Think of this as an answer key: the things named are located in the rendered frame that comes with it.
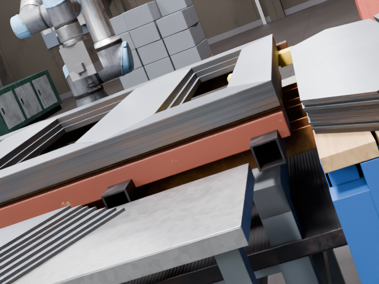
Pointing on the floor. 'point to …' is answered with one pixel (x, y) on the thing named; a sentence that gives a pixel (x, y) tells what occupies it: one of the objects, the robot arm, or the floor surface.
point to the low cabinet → (27, 102)
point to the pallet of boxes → (161, 39)
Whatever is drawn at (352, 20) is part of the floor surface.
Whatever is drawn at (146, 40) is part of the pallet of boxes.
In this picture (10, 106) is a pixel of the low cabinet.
